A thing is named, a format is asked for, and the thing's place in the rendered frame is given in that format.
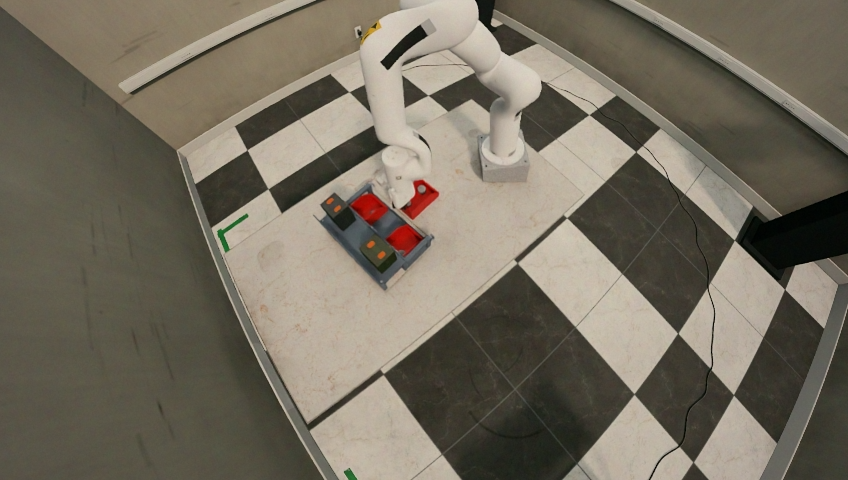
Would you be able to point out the red bin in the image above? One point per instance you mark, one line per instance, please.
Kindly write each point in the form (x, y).
(404, 238)
(417, 206)
(367, 203)

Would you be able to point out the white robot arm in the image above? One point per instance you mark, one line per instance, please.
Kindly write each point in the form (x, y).
(422, 30)

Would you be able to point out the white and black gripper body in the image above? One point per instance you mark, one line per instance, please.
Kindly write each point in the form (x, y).
(400, 199)

